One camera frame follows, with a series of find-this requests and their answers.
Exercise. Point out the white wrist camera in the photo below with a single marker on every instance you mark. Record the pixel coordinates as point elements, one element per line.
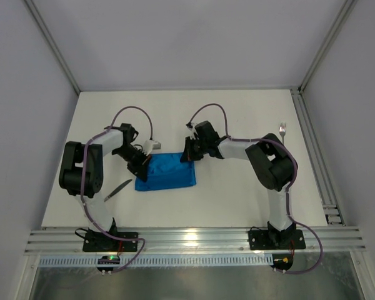
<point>192,130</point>
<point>150,145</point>

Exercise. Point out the silver table knife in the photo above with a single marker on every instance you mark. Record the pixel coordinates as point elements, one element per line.
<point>116,190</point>

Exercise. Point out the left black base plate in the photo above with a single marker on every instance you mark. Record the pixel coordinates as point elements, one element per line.
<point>98,242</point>

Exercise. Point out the controller board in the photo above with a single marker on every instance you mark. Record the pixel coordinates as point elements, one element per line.
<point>107,264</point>
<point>282,262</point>

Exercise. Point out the aluminium frame post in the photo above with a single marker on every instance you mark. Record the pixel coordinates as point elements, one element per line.
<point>51,43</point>
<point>329,39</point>

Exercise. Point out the left controller board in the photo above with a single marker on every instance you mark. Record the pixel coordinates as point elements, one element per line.
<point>107,264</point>

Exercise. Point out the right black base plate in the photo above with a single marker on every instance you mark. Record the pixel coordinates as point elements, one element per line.
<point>264,239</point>

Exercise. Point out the silver fork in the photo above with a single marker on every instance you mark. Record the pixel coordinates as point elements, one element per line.
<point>282,131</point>

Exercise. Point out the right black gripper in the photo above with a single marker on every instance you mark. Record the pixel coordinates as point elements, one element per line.
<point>187,151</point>

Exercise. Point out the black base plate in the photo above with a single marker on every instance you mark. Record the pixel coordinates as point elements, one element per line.
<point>98,242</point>
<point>264,239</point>

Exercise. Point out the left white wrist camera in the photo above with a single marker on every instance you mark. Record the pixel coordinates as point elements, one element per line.
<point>150,145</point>

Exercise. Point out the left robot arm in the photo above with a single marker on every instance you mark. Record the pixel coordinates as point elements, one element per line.
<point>82,171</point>

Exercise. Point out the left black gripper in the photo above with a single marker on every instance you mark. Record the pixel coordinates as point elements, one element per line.
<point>139,169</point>

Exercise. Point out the right side aluminium rail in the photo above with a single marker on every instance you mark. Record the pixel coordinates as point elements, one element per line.
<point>326,190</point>

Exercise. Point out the right controller board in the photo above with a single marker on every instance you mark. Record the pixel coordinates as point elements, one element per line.
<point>282,262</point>

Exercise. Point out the blue cloth napkin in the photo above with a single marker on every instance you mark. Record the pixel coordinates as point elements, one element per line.
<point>166,171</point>

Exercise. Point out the left aluminium frame post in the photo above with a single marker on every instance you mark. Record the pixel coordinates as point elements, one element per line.
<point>51,43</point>

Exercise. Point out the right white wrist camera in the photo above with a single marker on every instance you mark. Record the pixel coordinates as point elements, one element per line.
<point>192,130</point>

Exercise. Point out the right aluminium frame post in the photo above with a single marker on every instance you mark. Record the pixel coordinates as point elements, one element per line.
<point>329,39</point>

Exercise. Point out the aluminium front rail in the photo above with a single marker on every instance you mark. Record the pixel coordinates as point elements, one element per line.
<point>62,240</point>

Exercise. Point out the slotted grey cable duct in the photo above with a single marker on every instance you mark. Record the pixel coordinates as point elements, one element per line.
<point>159,260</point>

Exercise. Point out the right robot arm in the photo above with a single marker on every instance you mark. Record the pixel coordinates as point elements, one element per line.
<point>274,169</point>

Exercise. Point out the aluminium rail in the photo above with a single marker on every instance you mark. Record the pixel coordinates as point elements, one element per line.
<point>62,240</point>
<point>326,190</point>

